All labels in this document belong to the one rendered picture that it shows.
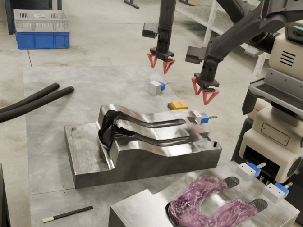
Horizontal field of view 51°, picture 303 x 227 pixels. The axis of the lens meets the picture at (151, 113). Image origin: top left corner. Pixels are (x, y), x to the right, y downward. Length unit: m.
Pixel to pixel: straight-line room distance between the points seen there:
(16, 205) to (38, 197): 1.08
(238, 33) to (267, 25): 0.14
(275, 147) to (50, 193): 0.89
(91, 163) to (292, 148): 0.80
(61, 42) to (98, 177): 3.25
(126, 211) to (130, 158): 0.22
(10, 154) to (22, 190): 0.37
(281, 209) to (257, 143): 0.44
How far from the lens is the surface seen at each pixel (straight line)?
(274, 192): 1.05
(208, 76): 1.25
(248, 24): 0.94
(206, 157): 1.12
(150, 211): 0.83
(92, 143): 1.09
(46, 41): 4.10
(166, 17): 1.29
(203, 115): 1.38
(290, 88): 1.29
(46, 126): 1.27
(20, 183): 2.20
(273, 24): 0.85
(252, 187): 1.07
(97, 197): 0.99
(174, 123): 1.20
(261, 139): 1.42
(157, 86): 1.51
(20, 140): 2.55
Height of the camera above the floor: 1.53
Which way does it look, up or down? 32 degrees down
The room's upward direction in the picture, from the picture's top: 9 degrees clockwise
